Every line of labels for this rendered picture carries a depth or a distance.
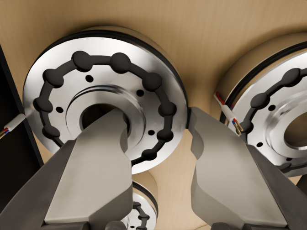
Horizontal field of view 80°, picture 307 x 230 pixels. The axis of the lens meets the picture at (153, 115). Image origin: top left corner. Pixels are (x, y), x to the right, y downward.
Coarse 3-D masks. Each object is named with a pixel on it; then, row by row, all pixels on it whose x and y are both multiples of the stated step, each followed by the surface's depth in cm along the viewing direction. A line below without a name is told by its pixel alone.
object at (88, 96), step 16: (80, 96) 10; (96, 96) 10; (112, 96) 10; (128, 96) 10; (80, 112) 11; (128, 112) 11; (144, 112) 11; (80, 128) 11; (144, 128) 11; (128, 144) 12
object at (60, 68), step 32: (32, 64) 10; (64, 64) 10; (96, 64) 10; (128, 64) 10; (160, 64) 10; (32, 96) 11; (64, 96) 11; (160, 96) 11; (32, 128) 12; (64, 128) 12; (160, 128) 12; (160, 160) 13
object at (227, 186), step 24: (192, 120) 12; (216, 120) 11; (192, 144) 10; (216, 144) 9; (240, 144) 9; (216, 168) 7; (240, 168) 8; (192, 192) 8; (216, 192) 7; (240, 192) 7; (264, 192) 7; (216, 216) 7; (240, 216) 6; (264, 216) 6
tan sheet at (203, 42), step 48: (0, 0) 11; (48, 0) 11; (96, 0) 11; (144, 0) 11; (192, 0) 11; (240, 0) 11; (288, 0) 11; (192, 48) 12; (240, 48) 12; (192, 96) 14
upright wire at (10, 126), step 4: (24, 112) 12; (16, 116) 11; (20, 116) 11; (24, 116) 12; (12, 120) 11; (16, 120) 11; (20, 120) 11; (8, 124) 11; (12, 124) 11; (16, 124) 11; (4, 128) 10; (8, 128) 10; (12, 128) 11; (0, 132) 10; (4, 132) 10; (0, 136) 10
